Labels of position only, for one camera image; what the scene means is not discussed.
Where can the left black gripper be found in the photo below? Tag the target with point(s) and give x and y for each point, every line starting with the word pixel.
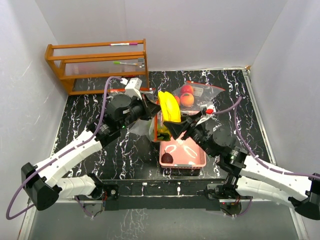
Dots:
pixel 149 108

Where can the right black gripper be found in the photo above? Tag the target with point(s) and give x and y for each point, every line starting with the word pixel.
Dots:
pixel 177 128

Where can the yellow bananas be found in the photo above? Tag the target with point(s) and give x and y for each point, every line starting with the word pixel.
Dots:
pixel 169 107

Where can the orange peach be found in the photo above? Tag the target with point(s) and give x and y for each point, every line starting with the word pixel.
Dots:
pixel 187 99
pixel 177 99

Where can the clear zip bag orange zipper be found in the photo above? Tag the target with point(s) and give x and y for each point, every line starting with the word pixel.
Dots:
pixel 203 94

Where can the green cucumber leaf vegetable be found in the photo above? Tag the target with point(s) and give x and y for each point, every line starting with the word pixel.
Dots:
pixel 163 134

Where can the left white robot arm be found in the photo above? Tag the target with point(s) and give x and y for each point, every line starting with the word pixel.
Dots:
pixel 45 183

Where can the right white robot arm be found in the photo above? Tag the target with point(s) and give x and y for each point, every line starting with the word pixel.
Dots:
pixel 247 175

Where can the pink plastic basket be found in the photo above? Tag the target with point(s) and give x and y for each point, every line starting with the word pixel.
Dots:
pixel 186 154

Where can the purple passion fruit front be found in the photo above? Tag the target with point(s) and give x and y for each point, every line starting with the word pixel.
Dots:
pixel 167 158

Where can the wooden shelf rack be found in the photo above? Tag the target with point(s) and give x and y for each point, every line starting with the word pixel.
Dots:
pixel 94 61

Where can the green marker pen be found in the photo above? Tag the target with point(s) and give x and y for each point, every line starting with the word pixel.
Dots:
pixel 125 63

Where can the pink white marker pen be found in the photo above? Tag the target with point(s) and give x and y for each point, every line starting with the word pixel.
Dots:
pixel 124 44

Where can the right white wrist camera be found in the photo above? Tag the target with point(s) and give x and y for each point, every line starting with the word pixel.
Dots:
pixel 209 112

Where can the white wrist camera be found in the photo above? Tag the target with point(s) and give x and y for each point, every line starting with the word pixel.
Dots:
pixel 134 83
pixel 209 112

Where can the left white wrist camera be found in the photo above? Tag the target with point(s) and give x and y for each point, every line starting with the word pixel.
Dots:
pixel 134 83

